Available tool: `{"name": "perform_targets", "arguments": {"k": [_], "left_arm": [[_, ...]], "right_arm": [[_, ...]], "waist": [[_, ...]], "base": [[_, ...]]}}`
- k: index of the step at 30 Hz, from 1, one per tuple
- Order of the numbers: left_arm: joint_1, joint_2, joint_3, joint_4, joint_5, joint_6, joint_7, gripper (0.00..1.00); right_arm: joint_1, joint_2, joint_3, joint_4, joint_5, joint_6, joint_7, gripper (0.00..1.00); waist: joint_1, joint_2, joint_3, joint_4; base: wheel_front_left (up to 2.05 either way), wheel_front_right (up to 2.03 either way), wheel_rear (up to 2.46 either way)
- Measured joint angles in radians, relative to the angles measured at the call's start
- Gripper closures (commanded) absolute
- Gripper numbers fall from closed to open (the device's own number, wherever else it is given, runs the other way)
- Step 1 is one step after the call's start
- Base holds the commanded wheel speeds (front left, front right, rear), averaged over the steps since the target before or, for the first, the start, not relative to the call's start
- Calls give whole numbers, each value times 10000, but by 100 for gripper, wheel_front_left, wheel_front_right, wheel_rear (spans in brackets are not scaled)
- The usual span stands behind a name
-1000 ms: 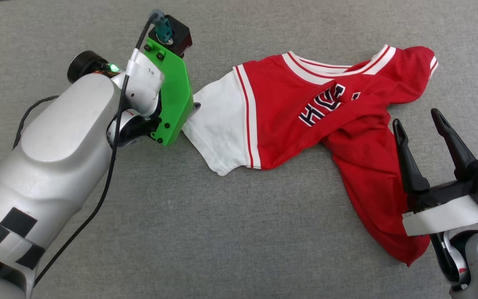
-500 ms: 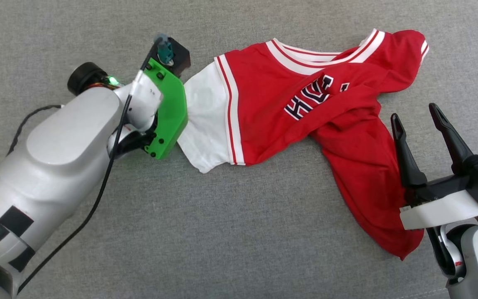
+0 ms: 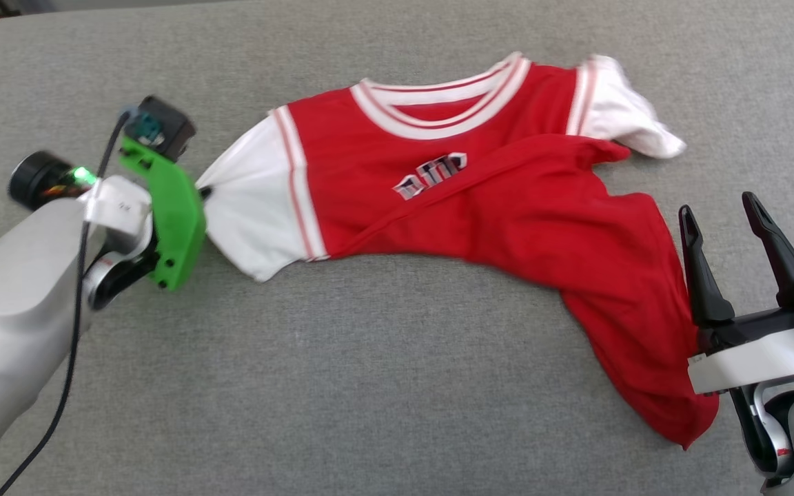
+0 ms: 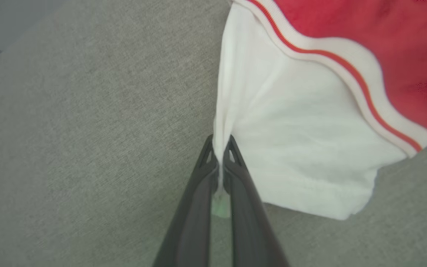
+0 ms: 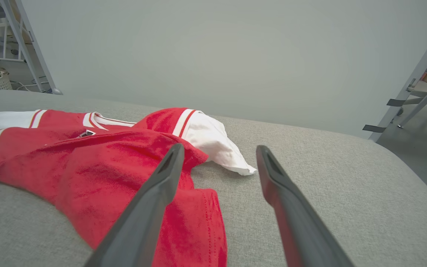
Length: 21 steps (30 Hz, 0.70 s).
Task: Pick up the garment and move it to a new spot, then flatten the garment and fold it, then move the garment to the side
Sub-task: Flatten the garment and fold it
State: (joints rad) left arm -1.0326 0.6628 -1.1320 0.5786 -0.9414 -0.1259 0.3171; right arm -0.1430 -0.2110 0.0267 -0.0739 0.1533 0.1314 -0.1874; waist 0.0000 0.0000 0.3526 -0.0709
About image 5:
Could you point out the white metal frame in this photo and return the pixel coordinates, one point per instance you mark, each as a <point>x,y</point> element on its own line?
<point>32,40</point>

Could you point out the grey metal frame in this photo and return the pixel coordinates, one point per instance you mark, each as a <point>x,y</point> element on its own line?
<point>419,70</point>

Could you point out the red and white basketball jersey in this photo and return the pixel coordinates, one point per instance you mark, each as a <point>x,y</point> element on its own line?
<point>98,174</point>

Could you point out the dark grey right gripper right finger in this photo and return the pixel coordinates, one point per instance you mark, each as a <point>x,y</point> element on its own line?
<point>302,226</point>

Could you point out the grey office chair base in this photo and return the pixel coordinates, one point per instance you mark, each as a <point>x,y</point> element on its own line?
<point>421,100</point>

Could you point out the white ladder rack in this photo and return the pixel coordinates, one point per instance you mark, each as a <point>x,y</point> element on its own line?
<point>5,44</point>

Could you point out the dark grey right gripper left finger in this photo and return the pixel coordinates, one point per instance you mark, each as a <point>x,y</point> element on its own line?
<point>143,215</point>

